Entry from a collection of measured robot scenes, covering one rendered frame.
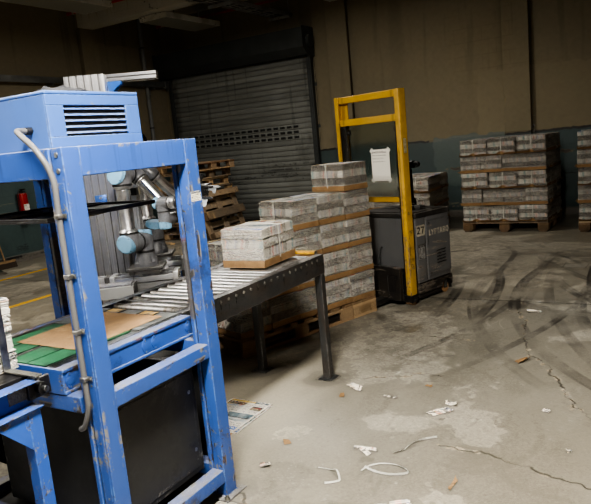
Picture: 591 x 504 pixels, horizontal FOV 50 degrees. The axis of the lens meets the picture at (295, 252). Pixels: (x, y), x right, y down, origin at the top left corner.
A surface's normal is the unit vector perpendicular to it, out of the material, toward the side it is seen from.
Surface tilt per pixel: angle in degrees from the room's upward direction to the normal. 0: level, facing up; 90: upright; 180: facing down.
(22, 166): 90
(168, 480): 90
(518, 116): 90
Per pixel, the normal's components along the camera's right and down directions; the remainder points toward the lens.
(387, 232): -0.74, 0.19
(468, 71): -0.50, 0.19
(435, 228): 0.66, 0.07
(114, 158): 0.86, 0.00
